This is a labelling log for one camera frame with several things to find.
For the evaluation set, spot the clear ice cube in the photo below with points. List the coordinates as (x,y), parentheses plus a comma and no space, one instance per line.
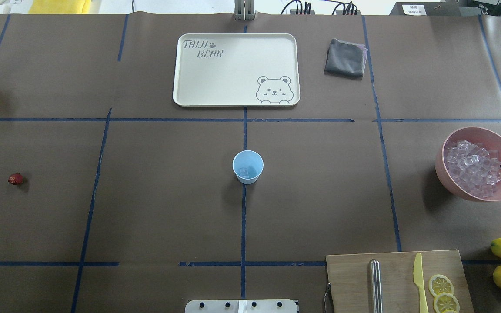
(244,173)

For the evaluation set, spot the pile of ice cubes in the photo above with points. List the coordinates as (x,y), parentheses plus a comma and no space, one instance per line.
(474,167)

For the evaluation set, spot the light blue cup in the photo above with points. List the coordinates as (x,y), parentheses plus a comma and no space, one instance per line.
(251,160)

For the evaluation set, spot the pink bowl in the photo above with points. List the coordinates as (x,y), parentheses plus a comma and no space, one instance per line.
(478,134)

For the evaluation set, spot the lemon slice upper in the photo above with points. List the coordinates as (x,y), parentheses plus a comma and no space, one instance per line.
(439,284)

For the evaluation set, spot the lemon slice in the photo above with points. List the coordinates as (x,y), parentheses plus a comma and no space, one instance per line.
(446,302)
(439,284)

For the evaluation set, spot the yellow plastic knife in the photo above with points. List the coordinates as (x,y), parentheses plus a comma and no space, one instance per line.
(418,277)

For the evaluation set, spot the lemon slice lower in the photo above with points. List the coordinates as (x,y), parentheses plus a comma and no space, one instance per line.
(446,302)

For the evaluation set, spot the steel knife sharpener rod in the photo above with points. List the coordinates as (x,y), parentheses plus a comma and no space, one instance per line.
(376,298)

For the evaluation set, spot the grey folded cloth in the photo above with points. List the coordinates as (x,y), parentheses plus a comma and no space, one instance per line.
(346,59)

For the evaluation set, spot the wooden cutting board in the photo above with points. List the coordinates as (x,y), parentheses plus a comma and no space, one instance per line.
(349,277)

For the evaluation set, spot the cream bear tray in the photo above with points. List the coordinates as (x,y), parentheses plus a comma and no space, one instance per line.
(236,70)

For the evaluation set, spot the red strawberry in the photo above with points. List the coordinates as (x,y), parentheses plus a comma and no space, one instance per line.
(16,179)

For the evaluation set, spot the yellow cloth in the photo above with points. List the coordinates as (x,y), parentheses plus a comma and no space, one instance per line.
(60,7)

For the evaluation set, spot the aluminium frame post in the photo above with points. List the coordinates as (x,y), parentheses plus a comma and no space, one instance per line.
(244,10)

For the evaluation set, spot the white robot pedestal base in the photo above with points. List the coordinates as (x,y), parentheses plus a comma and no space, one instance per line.
(243,306)

